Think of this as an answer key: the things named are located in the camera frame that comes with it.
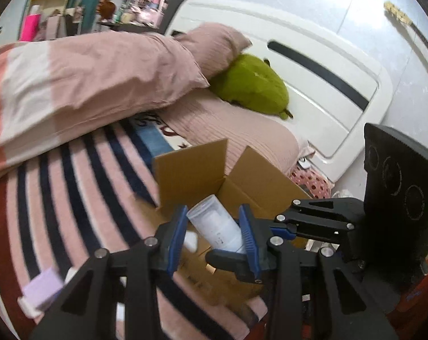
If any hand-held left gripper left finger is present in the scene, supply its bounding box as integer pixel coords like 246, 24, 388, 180
29, 205, 190, 340

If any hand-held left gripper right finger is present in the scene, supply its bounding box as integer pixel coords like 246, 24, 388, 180
238, 204, 399, 340

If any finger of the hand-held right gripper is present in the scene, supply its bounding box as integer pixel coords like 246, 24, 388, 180
205, 248, 265, 284
271, 198, 365, 243

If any white plastic tube bottle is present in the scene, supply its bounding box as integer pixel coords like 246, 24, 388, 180
187, 194, 247, 254

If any brown cardboard box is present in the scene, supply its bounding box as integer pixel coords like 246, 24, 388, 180
143, 137, 315, 307

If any small white bottle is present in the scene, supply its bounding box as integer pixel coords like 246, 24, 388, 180
183, 231, 200, 253

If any pink polka-dot cushion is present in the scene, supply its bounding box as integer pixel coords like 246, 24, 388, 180
290, 165, 332, 199

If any orange cloth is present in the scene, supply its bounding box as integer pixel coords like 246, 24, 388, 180
396, 260, 428, 326

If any striped pink blanket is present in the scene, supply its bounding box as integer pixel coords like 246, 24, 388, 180
0, 117, 271, 340

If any blue and white printed cloth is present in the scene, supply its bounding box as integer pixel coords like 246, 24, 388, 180
131, 111, 193, 156

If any white bed headboard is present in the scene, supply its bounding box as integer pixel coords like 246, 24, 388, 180
163, 0, 393, 183

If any small purple box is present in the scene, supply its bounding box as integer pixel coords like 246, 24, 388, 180
22, 267, 65, 313

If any green pear plush toy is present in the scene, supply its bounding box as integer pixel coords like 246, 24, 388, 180
210, 53, 294, 120

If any guitar neck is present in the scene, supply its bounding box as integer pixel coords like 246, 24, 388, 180
384, 1, 428, 78

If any pink and white duvet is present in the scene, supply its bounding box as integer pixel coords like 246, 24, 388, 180
0, 32, 210, 185

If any dark cluttered shelf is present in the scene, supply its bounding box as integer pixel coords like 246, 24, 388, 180
97, 0, 181, 36

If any brown plush toy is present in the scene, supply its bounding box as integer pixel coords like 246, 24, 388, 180
98, 0, 117, 22

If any bright pink bag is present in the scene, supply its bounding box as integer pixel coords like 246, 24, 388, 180
20, 13, 39, 42

